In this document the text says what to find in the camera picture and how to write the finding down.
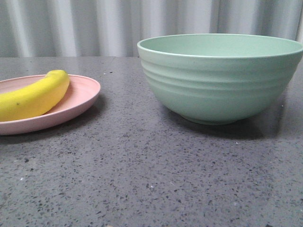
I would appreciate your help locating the yellow banana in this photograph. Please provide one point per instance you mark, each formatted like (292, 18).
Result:
(35, 99)

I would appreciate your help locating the green ribbed bowl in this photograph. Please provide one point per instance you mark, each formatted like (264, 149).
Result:
(218, 78)

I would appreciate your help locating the pink plate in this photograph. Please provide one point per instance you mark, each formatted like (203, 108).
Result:
(80, 96)

